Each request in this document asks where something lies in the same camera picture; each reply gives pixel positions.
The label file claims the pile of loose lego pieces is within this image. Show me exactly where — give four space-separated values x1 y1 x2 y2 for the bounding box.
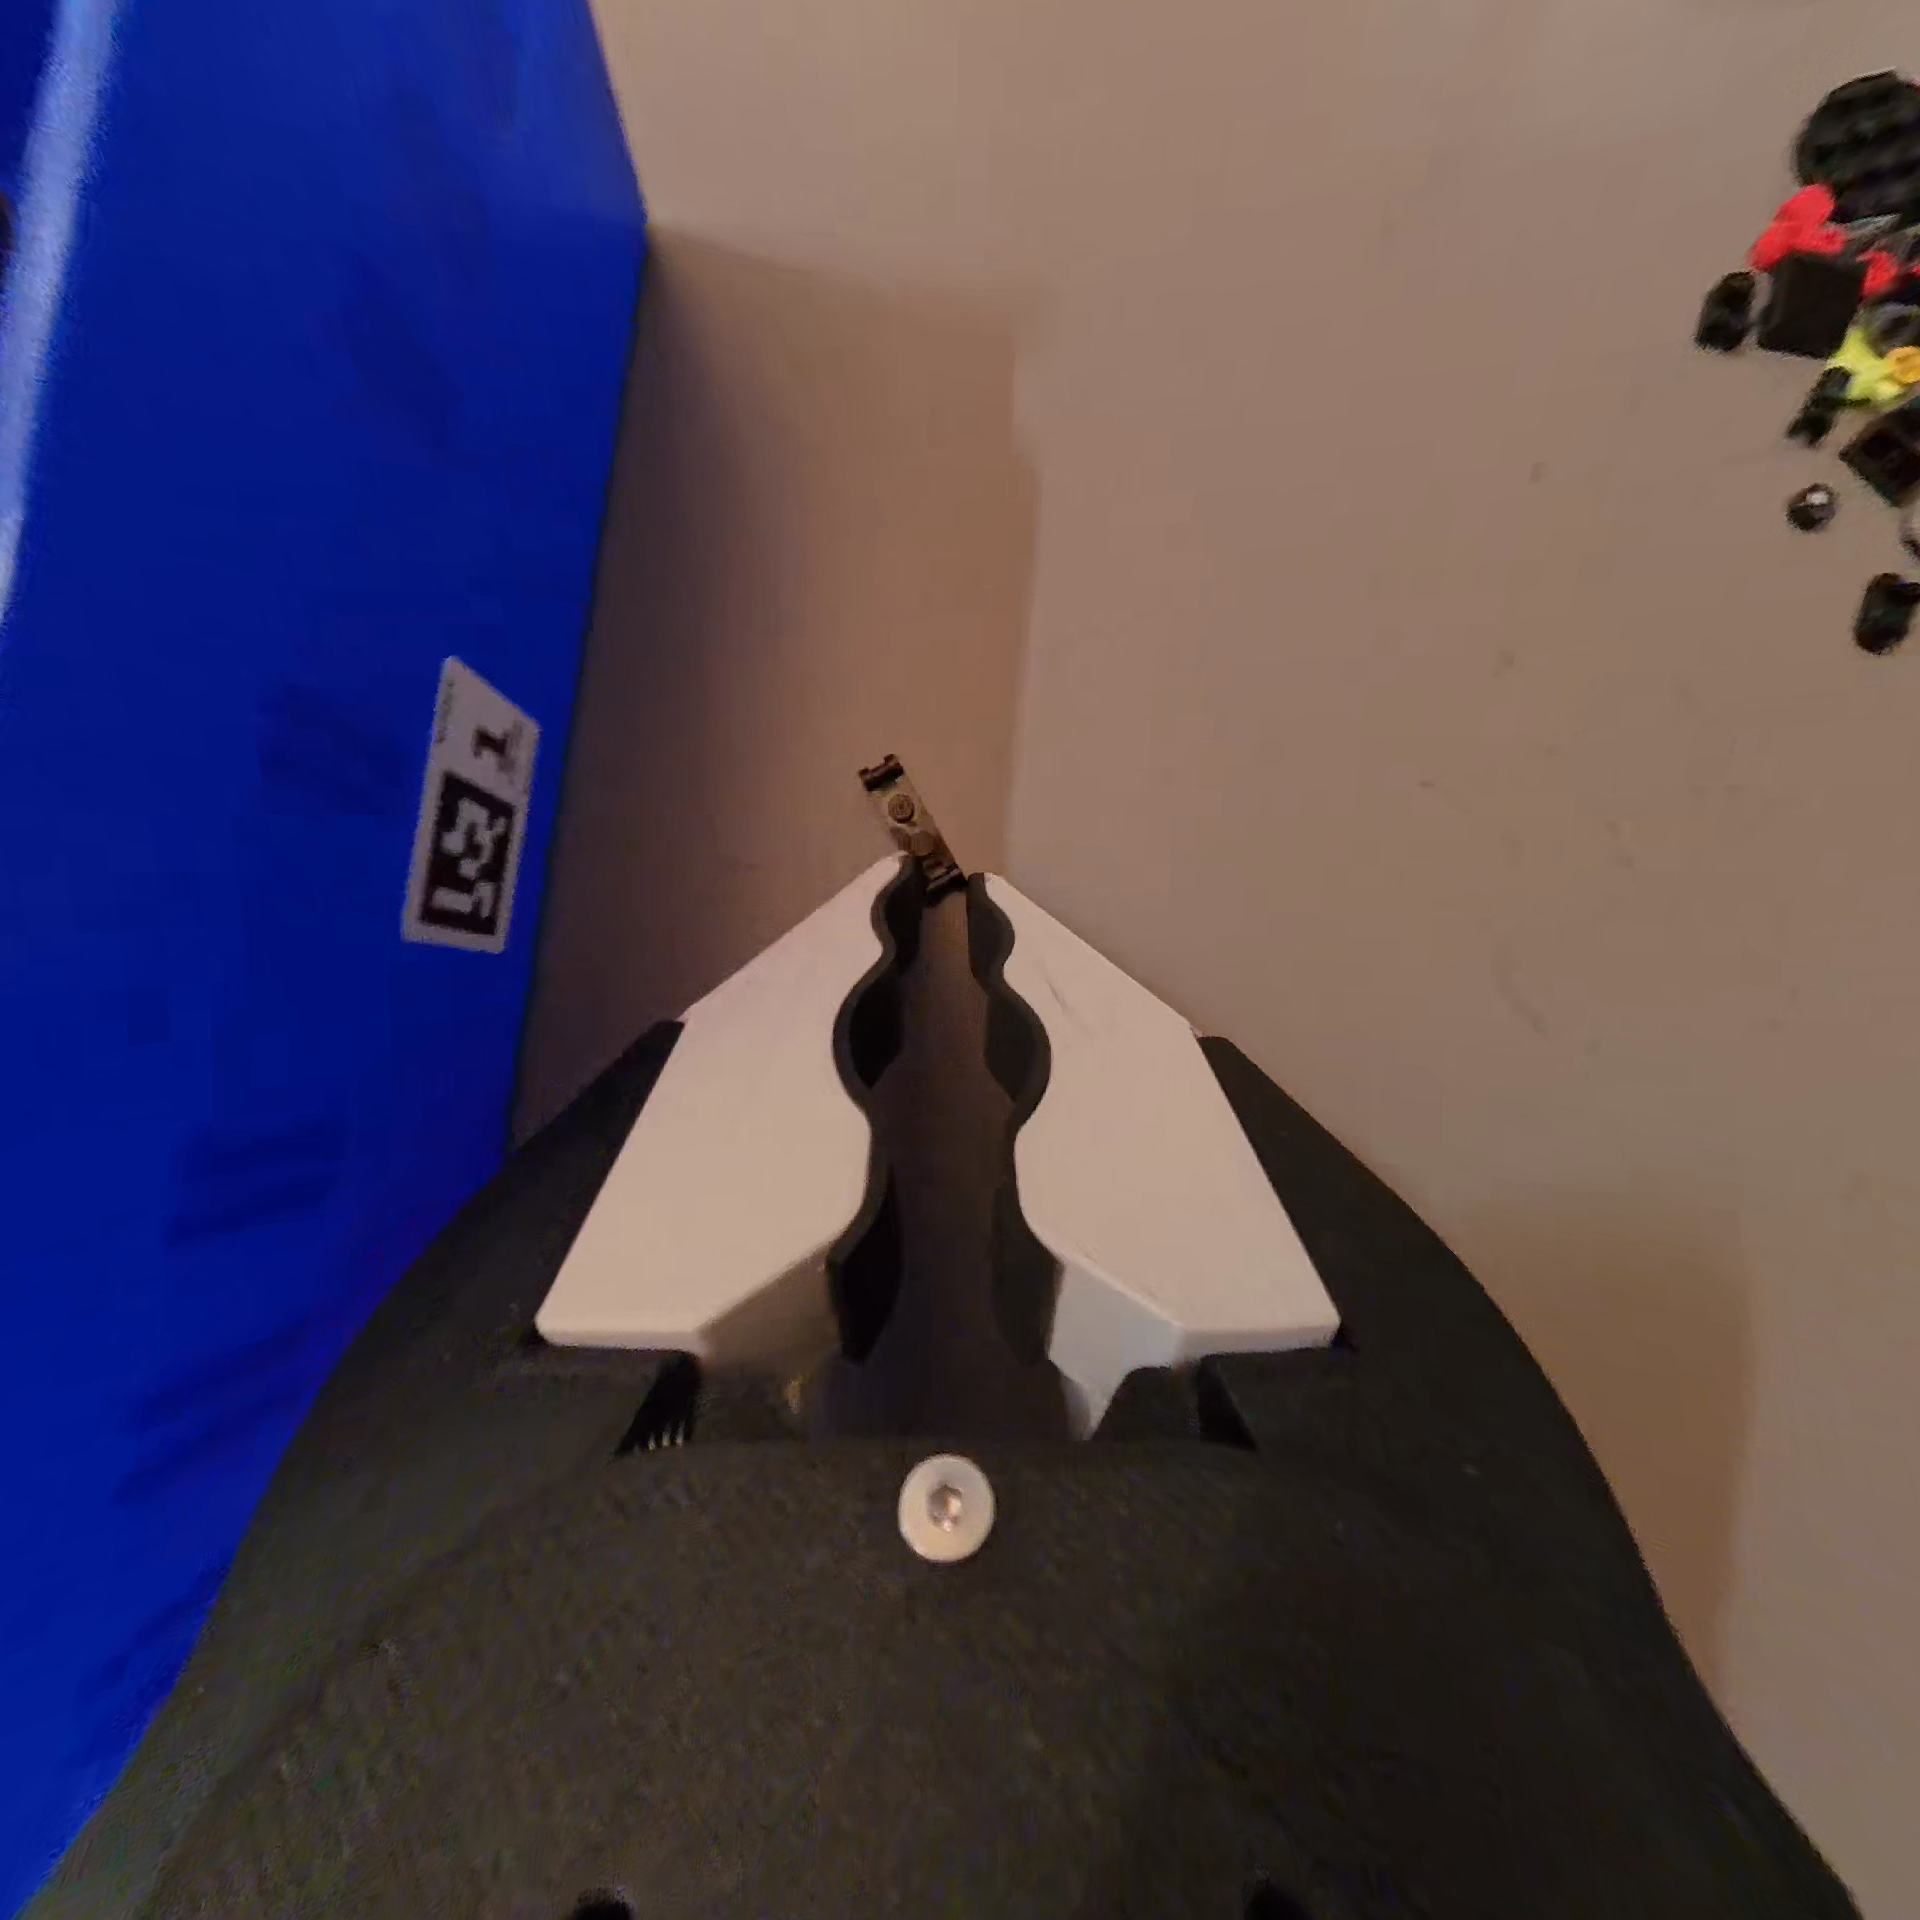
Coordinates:
1691 67 1920 505

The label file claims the small black hinge lego plate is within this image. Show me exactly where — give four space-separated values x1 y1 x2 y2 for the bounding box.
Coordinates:
855 753 967 906

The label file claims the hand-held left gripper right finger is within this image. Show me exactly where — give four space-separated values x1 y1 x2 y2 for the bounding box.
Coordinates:
967 874 1342 1433

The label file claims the blue plastic bin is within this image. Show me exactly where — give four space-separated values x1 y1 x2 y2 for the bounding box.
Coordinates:
0 0 651 1913

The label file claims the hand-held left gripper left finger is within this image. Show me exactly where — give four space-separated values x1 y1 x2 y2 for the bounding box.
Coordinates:
534 856 923 1367

